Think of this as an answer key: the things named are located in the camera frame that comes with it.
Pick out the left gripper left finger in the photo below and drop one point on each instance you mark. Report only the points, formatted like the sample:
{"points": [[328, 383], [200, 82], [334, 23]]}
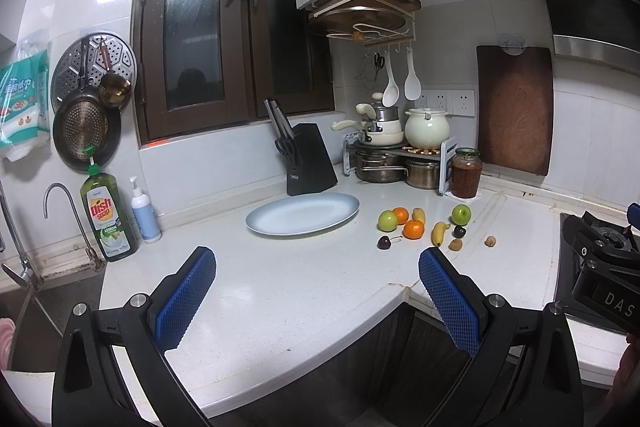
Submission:
{"points": [[89, 389]]}

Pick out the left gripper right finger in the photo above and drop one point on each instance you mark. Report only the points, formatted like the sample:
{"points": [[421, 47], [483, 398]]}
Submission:
{"points": [[523, 368]]}

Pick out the large green apple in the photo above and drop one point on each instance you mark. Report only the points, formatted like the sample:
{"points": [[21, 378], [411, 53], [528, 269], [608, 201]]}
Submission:
{"points": [[461, 215]]}

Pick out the small yellow banana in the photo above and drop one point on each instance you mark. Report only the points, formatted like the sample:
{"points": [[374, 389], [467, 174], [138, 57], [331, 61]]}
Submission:
{"points": [[438, 233]]}

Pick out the orange fruit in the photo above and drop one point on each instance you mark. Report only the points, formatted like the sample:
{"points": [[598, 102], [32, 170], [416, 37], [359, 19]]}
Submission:
{"points": [[402, 215], [413, 229]]}

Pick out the dark cherry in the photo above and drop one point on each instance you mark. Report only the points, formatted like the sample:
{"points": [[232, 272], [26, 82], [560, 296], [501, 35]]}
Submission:
{"points": [[384, 243]]}

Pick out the small green apple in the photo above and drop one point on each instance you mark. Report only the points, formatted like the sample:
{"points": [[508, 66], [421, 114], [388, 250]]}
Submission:
{"points": [[387, 221]]}

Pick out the dark plum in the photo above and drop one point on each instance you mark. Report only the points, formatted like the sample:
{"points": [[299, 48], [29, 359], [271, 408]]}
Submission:
{"points": [[458, 232]]}

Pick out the person right hand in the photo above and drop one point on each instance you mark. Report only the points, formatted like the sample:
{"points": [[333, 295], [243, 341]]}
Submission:
{"points": [[627, 381]]}

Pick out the black gas stove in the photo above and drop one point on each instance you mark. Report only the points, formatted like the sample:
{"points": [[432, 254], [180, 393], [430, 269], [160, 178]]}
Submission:
{"points": [[595, 256]]}

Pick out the white pump bottle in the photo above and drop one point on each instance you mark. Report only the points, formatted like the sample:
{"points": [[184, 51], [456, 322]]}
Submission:
{"points": [[144, 213]]}

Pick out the white paper under jar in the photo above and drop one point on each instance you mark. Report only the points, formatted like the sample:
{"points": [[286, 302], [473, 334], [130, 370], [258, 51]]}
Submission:
{"points": [[464, 200]]}

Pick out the green dish soap bottle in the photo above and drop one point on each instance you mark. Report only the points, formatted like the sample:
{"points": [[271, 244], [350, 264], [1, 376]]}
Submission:
{"points": [[106, 213]]}

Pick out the glass jar red sauce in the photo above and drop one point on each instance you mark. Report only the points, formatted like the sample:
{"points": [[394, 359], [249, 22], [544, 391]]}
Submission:
{"points": [[466, 168]]}

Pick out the brown wooden cutting board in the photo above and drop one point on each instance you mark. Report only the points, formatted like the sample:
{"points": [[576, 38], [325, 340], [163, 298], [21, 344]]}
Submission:
{"points": [[515, 107]]}

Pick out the steel stock pot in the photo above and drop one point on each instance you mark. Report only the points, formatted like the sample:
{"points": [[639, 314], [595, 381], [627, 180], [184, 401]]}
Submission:
{"points": [[423, 174]]}

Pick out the light blue oval plate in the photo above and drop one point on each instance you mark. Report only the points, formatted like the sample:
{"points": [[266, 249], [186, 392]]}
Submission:
{"points": [[302, 214]]}

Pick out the wooden trivet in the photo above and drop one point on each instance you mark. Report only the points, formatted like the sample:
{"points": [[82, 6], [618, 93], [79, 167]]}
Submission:
{"points": [[421, 151]]}

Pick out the white ceramic pot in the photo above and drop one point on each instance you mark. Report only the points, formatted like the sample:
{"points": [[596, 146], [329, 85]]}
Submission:
{"points": [[426, 128]]}

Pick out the black frying pan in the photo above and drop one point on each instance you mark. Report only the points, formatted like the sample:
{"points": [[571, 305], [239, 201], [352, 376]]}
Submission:
{"points": [[85, 128]]}

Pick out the brass small ladle pot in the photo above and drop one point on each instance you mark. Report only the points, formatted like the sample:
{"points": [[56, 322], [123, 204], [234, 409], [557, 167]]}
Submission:
{"points": [[114, 89]]}

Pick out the black knife block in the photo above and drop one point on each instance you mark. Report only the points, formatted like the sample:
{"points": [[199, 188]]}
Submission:
{"points": [[308, 165]]}

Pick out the white rice spoon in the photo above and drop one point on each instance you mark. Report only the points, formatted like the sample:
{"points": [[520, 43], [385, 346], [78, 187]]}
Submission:
{"points": [[412, 84]]}

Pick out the white metal shelf rack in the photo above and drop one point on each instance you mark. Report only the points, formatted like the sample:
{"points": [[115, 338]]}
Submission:
{"points": [[351, 144]]}

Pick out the white ladle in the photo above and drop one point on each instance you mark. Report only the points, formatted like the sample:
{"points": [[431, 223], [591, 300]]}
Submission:
{"points": [[391, 92]]}

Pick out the paper towel pack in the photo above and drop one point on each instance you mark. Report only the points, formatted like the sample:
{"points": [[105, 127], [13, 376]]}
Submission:
{"points": [[25, 101]]}

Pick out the perforated steel steamer tray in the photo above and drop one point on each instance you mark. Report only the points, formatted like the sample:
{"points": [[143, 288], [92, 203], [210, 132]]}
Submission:
{"points": [[90, 58]]}

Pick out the black scissors hanging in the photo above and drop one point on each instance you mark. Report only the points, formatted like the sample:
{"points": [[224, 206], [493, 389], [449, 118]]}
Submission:
{"points": [[378, 61]]}

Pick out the wall power socket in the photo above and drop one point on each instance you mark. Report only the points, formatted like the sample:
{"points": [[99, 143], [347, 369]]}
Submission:
{"points": [[453, 102]]}

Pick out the steel pot with handle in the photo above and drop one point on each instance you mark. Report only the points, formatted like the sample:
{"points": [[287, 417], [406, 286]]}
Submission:
{"points": [[378, 167]]}

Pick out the cream saucepan with handle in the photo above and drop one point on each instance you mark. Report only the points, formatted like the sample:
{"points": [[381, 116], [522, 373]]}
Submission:
{"points": [[374, 133]]}

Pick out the upper cream pot with handle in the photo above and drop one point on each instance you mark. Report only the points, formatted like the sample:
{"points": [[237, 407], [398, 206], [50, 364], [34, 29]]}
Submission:
{"points": [[375, 110]]}

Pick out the dark brown window frame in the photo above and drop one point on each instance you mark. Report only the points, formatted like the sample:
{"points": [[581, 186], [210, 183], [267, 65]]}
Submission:
{"points": [[207, 64]]}

